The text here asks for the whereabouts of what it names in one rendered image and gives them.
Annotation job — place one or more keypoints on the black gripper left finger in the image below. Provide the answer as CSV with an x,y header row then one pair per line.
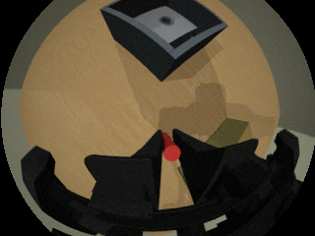
x,y
144,167

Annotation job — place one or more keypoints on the red peg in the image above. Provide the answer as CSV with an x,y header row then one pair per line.
x,y
169,148

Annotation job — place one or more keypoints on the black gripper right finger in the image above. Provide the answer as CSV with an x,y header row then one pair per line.
x,y
202,163

